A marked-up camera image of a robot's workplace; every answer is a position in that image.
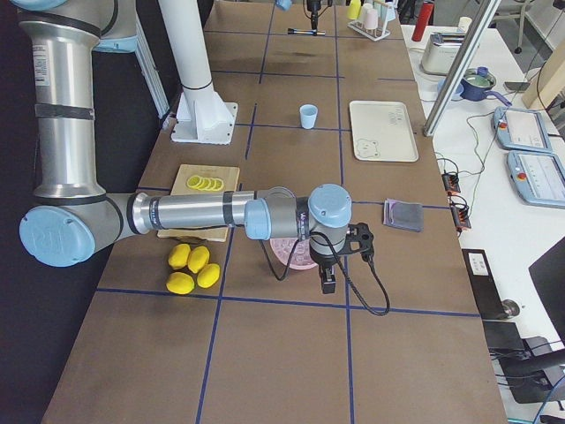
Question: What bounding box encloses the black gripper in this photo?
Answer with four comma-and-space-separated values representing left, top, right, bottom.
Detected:
309, 246, 341, 294
305, 0, 322, 29

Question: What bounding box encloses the steel muddler black tip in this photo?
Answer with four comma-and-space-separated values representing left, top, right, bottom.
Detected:
287, 28, 326, 36

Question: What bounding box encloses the pink bowl of ice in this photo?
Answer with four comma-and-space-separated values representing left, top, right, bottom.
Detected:
269, 238, 317, 270

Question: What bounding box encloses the yellow cup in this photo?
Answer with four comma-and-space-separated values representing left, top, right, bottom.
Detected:
347, 0, 362, 20

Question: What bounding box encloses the pink cup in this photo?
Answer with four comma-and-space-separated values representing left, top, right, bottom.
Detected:
363, 8, 380, 31

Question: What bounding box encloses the white cup rack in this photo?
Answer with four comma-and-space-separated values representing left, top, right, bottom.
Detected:
347, 0, 396, 42

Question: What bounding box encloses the light blue plastic cup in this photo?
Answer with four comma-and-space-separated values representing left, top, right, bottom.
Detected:
299, 103, 319, 130

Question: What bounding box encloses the grey folded cloth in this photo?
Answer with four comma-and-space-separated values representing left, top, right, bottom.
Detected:
383, 199, 424, 232

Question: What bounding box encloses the red bottle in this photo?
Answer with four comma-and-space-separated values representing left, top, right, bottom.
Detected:
411, 0, 434, 42

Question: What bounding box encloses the yellow lemon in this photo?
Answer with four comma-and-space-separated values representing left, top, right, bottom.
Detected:
168, 243, 192, 270
197, 263, 221, 289
166, 272, 195, 295
187, 246, 210, 274

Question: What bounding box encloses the cream bear serving tray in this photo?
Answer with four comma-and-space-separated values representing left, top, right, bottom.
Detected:
349, 101, 418, 163

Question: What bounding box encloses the bamboo cutting board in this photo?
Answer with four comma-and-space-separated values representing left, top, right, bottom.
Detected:
157, 164, 240, 242

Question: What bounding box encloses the orange power strip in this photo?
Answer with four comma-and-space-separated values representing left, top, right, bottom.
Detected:
441, 172, 461, 195
448, 195, 471, 232

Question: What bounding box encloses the blue bowl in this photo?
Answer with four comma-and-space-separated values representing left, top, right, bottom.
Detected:
436, 79, 465, 102

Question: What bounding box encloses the lemon slices row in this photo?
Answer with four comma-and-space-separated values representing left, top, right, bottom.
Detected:
186, 175, 224, 192

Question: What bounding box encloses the blue saucepan with lid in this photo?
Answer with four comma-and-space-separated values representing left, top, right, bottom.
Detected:
461, 66, 512, 107

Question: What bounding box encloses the black monitor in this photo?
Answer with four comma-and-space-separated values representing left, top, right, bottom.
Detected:
529, 238, 565, 339

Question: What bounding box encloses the teach pendant tablet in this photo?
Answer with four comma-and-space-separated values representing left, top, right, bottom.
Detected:
507, 150, 564, 208
493, 106, 553, 153

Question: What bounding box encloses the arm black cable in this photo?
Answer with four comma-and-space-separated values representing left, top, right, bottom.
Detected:
260, 231, 391, 317

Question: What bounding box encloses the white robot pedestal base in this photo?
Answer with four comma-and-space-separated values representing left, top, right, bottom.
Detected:
159, 0, 238, 145

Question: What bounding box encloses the aluminium frame post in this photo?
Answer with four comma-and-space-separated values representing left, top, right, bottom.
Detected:
423, 0, 501, 137

